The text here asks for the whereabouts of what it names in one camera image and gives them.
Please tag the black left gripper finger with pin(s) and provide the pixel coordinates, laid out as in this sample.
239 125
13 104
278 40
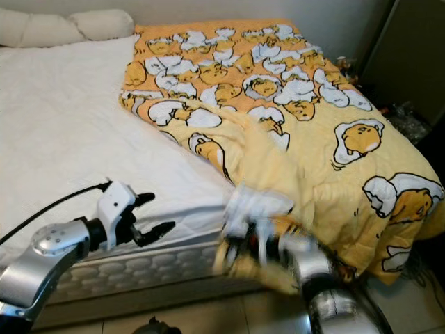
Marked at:
144 200
160 233

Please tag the yellow cartoon egg print blanket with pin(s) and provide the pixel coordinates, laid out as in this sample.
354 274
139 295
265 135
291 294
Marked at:
320 174

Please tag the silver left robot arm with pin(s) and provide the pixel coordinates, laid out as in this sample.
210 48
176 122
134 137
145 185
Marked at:
35 278

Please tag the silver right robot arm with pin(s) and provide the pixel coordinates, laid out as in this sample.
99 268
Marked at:
341 309

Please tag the grey bed base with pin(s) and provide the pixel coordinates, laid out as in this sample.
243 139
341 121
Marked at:
146 303

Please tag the black robot leg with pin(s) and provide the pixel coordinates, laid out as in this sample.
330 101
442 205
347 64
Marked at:
156 327

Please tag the white quilted mattress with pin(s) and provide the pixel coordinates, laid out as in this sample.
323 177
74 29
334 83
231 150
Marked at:
55 125

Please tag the short cream puffy pillow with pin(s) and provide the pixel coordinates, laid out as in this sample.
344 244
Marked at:
104 24

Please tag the long cream puffy pillow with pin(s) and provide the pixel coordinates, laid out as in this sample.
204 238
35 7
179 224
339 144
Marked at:
35 29

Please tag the clear plastic bag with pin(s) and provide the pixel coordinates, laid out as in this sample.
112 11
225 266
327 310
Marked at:
407 122

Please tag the brown plush toy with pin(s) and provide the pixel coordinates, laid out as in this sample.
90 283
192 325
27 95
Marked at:
345 65

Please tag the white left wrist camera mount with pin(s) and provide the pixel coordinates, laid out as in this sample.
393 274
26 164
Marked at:
117 205

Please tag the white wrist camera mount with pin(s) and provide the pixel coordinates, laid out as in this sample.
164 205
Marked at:
254 209
117 205

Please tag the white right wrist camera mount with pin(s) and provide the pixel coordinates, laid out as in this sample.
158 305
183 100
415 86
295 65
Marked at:
254 209

